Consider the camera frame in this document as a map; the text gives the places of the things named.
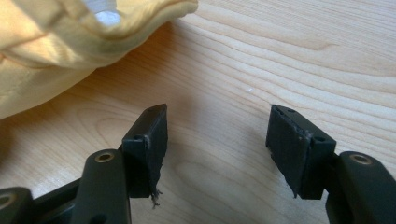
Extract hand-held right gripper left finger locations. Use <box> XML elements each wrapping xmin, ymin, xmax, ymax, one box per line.
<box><xmin>70</xmin><ymin>103</ymin><xmax>169</xmax><ymax>224</ymax></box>

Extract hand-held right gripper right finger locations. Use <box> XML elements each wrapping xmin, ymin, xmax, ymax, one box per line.
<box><xmin>265</xmin><ymin>104</ymin><xmax>396</xmax><ymax>224</ymax></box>

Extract yellow cloth garment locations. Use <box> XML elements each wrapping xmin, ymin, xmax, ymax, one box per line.
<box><xmin>0</xmin><ymin>0</ymin><xmax>199</xmax><ymax>120</ymax></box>

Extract white garment label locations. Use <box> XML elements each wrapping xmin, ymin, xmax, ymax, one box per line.
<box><xmin>82</xmin><ymin>0</ymin><xmax>121</xmax><ymax>26</ymax></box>

